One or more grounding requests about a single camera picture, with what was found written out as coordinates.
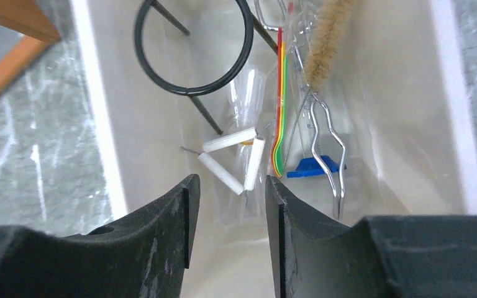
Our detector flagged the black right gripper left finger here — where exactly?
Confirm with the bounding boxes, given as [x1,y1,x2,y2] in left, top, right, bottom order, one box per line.
[0,174,201,297]

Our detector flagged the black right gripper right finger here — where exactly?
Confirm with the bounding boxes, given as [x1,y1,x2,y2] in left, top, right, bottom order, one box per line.
[265,176,477,297]

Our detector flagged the white clay triangle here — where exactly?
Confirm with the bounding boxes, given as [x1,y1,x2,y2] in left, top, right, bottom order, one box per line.
[181,127,265,196]

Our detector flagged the blue plastic clamp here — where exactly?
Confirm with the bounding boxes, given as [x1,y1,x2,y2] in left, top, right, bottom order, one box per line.
[286,155,339,178]

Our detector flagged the colourful plastic spoons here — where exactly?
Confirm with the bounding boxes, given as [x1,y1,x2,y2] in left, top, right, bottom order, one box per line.
[271,27,287,178]

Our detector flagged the tan test tube brush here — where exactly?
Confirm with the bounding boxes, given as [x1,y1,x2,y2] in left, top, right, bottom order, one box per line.
[304,0,357,91]

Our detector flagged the beige plastic bin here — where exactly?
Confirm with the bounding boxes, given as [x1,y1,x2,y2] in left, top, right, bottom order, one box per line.
[70,1,477,297]

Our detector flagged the clear glass test tube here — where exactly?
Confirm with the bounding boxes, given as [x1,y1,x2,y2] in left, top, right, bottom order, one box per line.
[227,64,267,224]

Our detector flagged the orange wooden rack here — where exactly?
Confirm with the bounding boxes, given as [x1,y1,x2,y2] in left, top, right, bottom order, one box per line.
[0,1,61,94]

